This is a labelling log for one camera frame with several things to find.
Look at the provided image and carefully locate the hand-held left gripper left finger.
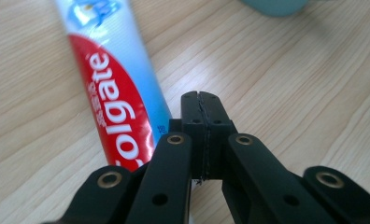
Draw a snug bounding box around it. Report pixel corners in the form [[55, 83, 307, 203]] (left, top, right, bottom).
[[168, 91, 208, 182]]

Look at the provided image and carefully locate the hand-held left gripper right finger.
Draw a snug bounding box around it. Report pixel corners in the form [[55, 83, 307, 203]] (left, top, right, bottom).
[[199, 91, 239, 182]]

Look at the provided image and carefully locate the red and white toothpaste tube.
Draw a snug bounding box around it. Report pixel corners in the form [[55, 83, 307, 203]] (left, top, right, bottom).
[[53, 0, 175, 174]]

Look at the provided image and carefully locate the teal cup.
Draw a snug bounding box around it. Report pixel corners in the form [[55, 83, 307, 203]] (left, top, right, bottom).
[[240, 0, 312, 18]]

